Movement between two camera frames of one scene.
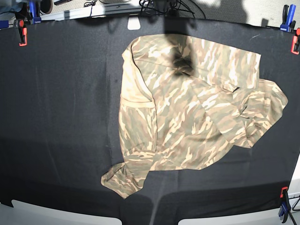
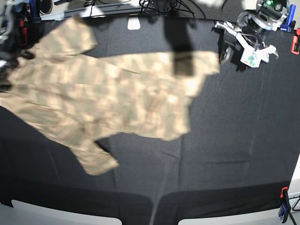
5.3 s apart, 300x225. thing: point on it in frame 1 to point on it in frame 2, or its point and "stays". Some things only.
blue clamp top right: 288,14 stays
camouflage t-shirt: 187,102 to 61,88
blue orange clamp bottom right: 284,210 stays
